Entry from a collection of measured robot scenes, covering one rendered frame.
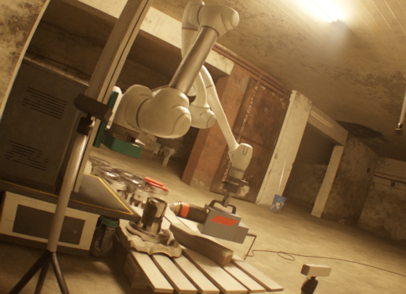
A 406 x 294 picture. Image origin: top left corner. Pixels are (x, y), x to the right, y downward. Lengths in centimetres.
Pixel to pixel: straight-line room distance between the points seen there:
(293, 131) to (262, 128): 98
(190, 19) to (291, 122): 600
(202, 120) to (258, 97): 523
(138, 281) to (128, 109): 82
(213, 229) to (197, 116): 67
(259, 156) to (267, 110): 107
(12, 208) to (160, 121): 77
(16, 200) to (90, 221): 37
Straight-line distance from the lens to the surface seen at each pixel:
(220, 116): 182
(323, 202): 975
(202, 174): 623
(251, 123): 666
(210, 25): 148
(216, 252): 179
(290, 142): 744
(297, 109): 751
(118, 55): 151
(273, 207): 682
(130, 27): 155
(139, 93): 141
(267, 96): 692
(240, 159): 176
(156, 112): 128
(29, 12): 543
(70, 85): 134
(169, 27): 579
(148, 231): 173
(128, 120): 139
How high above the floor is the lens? 74
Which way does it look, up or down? 3 degrees up
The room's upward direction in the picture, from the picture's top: 20 degrees clockwise
